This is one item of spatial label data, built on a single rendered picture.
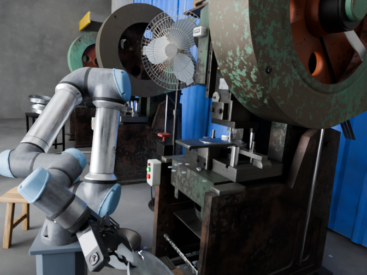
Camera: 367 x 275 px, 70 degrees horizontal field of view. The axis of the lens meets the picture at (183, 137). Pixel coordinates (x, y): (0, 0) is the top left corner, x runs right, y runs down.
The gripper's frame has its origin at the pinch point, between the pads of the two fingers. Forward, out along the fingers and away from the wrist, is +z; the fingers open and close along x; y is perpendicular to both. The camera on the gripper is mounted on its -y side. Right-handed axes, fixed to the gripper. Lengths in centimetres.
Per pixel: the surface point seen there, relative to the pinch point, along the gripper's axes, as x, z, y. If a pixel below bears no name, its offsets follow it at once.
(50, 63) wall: 56, -176, 685
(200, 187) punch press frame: -26, 21, 44
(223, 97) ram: -64, 1, 57
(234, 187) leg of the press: -37, 24, 30
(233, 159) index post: -45, 19, 38
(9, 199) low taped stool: 61, -29, 99
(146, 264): -0.3, 5.7, 5.3
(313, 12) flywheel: -95, -13, 17
